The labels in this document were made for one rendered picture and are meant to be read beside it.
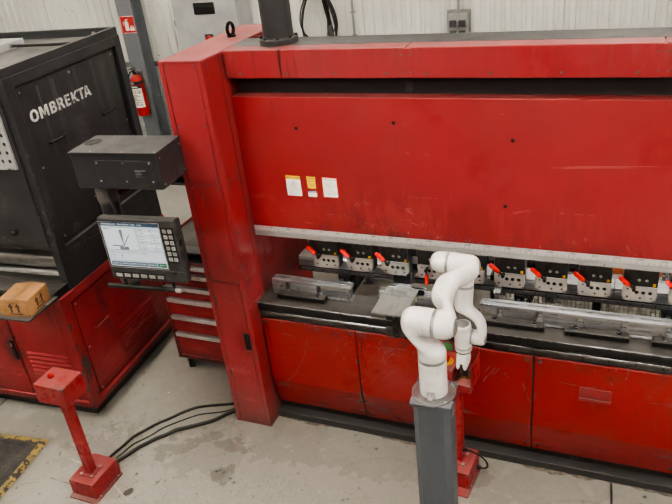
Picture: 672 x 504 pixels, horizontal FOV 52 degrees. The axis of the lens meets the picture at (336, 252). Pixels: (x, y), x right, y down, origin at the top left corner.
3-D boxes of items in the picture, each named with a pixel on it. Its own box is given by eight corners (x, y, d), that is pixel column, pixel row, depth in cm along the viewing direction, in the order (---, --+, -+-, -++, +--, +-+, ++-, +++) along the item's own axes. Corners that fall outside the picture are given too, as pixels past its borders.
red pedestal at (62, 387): (69, 497, 404) (24, 385, 365) (96, 466, 424) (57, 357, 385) (96, 505, 397) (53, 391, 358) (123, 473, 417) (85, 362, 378)
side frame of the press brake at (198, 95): (237, 420, 448) (156, 61, 340) (292, 343, 516) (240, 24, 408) (271, 427, 439) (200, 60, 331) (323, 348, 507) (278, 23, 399)
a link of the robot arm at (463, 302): (490, 284, 328) (488, 342, 339) (457, 279, 335) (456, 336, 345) (485, 291, 321) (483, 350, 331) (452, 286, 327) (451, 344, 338)
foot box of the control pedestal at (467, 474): (432, 488, 382) (432, 472, 377) (447, 457, 401) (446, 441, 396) (468, 498, 374) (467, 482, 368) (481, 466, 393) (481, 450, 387)
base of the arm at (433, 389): (452, 410, 290) (450, 375, 281) (407, 404, 296) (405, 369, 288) (459, 381, 306) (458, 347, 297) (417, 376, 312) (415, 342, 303)
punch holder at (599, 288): (577, 294, 339) (579, 265, 331) (578, 285, 345) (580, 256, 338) (610, 298, 333) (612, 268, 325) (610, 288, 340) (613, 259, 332)
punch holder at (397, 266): (382, 273, 376) (379, 246, 368) (386, 265, 383) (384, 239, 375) (408, 276, 370) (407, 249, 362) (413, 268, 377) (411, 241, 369)
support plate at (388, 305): (371, 314, 362) (370, 312, 361) (386, 287, 383) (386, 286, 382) (404, 318, 355) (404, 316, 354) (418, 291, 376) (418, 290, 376)
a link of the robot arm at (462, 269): (415, 341, 285) (454, 348, 279) (412, 320, 278) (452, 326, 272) (449, 266, 320) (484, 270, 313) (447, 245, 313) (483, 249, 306)
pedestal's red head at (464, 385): (432, 385, 357) (431, 357, 349) (442, 367, 369) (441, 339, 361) (470, 394, 348) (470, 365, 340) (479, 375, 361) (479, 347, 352)
